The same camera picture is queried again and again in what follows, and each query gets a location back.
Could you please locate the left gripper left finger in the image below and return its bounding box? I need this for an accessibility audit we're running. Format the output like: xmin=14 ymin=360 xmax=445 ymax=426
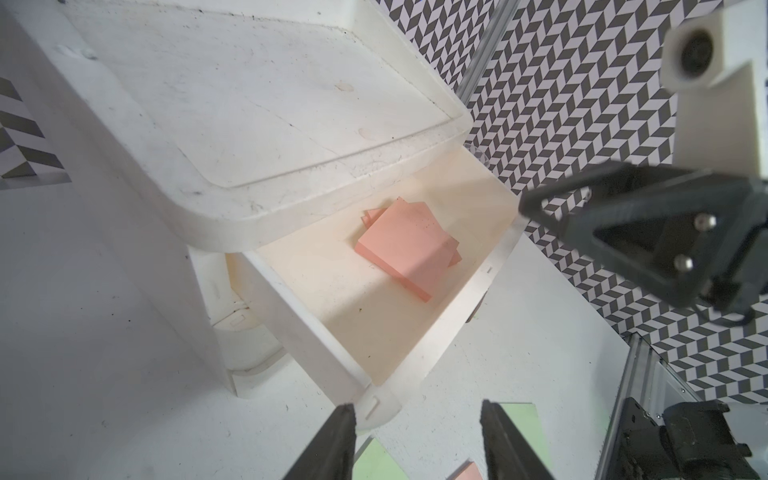
xmin=283 ymin=403 xmax=357 ymax=480

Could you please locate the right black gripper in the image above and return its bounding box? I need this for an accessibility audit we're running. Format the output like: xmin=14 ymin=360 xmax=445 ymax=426
xmin=519 ymin=161 xmax=767 ymax=327

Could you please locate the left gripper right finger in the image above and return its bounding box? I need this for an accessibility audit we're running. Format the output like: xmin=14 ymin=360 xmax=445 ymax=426
xmin=480 ymin=400 xmax=553 ymax=480

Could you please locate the pink sticky note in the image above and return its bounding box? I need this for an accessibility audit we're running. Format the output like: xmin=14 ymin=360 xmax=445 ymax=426
xmin=361 ymin=202 xmax=462 ymax=266
xmin=447 ymin=460 xmax=483 ymax=480
xmin=354 ymin=197 xmax=453 ymax=302

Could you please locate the white top drawer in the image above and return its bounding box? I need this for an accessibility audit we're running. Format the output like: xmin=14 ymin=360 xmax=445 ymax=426
xmin=227 ymin=148 xmax=522 ymax=430

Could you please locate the green sticky note upper right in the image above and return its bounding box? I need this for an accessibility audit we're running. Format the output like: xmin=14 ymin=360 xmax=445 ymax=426
xmin=500 ymin=403 xmax=551 ymax=469

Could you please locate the green sticky note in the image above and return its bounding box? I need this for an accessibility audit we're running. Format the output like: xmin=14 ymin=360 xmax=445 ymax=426
xmin=500 ymin=403 xmax=551 ymax=469
xmin=352 ymin=437 xmax=409 ymax=480

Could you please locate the green sticky note centre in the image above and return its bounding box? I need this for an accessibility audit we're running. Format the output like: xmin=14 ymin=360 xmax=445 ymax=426
xmin=352 ymin=437 xmax=409 ymax=480

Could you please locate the white three-drawer plastic cabinet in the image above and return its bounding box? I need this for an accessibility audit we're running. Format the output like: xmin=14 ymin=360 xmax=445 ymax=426
xmin=1 ymin=1 xmax=472 ymax=390

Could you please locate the aluminium front rail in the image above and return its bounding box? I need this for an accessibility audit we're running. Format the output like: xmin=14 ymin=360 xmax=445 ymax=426
xmin=595 ymin=333 xmax=703 ymax=479

